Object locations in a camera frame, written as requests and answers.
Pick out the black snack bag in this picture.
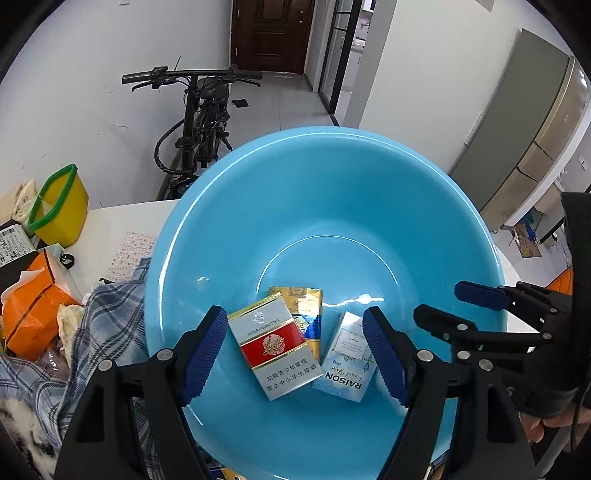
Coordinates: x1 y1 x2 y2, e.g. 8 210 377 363
0 222 47 296

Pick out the gold blue cigarette pack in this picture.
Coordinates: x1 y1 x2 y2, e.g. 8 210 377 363
269 285 324 361

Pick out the red white cigarette pack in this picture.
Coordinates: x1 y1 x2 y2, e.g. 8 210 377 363
228 295 322 401

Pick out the white grey furry item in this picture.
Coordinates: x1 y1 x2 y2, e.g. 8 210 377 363
0 397 63 467

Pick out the black bicycle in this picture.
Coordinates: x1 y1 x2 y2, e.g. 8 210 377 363
121 65 263 201

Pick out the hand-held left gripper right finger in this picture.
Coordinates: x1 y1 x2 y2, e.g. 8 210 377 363
362 305 539 480

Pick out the grey cabinet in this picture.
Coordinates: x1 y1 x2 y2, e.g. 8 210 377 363
450 28 591 229

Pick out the light blue cigarette box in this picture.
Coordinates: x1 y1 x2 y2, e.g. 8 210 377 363
312 311 377 404

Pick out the rhinestone sticker sheet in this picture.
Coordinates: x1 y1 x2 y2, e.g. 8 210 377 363
102 231 158 283

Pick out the crumpled beige paper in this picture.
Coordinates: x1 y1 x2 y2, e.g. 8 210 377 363
58 305 86 363

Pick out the blue plastic basin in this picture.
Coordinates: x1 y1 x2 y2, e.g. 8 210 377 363
144 128 508 480

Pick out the beige canvas bag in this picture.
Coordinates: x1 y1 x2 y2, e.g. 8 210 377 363
0 180 44 228

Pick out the black framed glass door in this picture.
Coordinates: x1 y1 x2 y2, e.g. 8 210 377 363
318 0 377 127

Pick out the dark brown door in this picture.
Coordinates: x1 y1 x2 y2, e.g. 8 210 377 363
229 0 316 77

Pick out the orange plastic bag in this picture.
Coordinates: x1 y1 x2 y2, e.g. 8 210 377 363
0 251 83 361

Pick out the person's right hand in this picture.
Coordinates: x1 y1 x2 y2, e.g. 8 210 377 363
519 406 591 444

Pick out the blue plaid cloth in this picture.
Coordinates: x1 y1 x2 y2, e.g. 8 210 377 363
0 257 160 480

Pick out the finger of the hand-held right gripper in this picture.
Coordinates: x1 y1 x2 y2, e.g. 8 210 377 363
413 303 557 357
454 280 563 317

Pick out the orange seat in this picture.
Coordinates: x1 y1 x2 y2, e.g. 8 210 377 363
545 268 575 296

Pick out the yellow container with green rim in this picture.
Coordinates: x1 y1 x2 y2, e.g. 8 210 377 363
27 164 89 247

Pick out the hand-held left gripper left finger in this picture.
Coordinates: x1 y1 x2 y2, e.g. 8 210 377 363
54 305 230 480

